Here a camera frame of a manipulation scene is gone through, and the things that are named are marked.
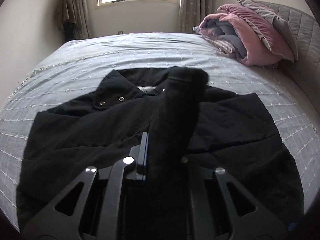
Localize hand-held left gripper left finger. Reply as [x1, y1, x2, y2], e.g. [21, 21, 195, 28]
[24, 132, 150, 240]

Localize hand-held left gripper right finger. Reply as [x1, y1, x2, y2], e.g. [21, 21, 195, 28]
[179, 155, 300, 240]

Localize black coat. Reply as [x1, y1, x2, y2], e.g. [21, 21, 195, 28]
[16, 66, 305, 233]

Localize bed with grey bedspread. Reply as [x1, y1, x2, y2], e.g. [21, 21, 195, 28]
[0, 32, 320, 232]

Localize folded pink quilt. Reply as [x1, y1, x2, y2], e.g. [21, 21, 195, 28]
[192, 12, 284, 67]

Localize beige patterned curtain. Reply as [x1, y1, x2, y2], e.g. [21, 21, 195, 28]
[178, 0, 214, 34]
[69, 0, 93, 40]

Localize hanging brown garment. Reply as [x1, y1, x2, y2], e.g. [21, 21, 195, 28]
[57, 0, 77, 42]

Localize pink velvet pillow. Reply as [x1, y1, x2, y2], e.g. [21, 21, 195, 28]
[217, 4, 295, 63]

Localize grey pillow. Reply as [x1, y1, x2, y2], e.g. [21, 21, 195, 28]
[232, 0, 299, 62]

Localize grey quilted headboard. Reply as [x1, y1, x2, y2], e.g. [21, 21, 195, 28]
[259, 1, 320, 105]

